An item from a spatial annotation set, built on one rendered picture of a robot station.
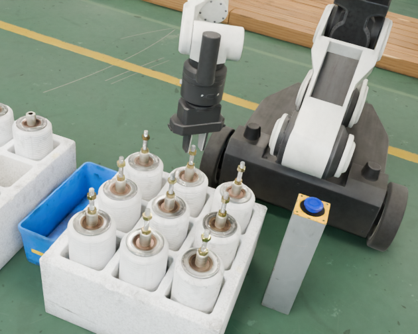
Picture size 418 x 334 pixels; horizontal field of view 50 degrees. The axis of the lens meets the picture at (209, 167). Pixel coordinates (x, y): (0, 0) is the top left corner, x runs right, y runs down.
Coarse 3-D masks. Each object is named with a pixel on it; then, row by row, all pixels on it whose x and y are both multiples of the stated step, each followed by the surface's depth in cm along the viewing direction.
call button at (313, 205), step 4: (308, 200) 95; (312, 200) 95; (316, 200) 95; (304, 204) 95; (308, 204) 94; (312, 204) 94; (316, 204) 94; (320, 204) 94; (308, 208) 93; (312, 208) 93; (316, 208) 93; (320, 208) 93; (312, 212) 94; (316, 212) 94
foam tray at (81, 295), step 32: (160, 192) 113; (192, 224) 106; (256, 224) 109; (64, 256) 96; (64, 288) 94; (96, 288) 90; (128, 288) 89; (160, 288) 90; (224, 288) 92; (96, 320) 96; (128, 320) 92; (160, 320) 88; (192, 320) 85; (224, 320) 87
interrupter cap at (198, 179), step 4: (180, 168) 110; (184, 168) 110; (196, 168) 110; (176, 172) 108; (180, 172) 108; (184, 172) 109; (196, 172) 109; (200, 172) 109; (176, 176) 107; (180, 176) 107; (196, 176) 108; (200, 176) 108; (180, 180) 106; (184, 180) 106; (188, 180) 107; (192, 180) 107; (196, 180) 107; (200, 180) 107; (180, 184) 105; (184, 184) 105; (188, 184) 105; (192, 184) 105; (196, 184) 105; (200, 184) 106
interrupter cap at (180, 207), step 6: (156, 198) 100; (162, 198) 100; (180, 198) 101; (156, 204) 98; (162, 204) 99; (174, 204) 99; (180, 204) 99; (156, 210) 97; (162, 210) 97; (168, 210) 98; (174, 210) 98; (180, 210) 98; (162, 216) 95; (168, 216) 96; (174, 216) 96
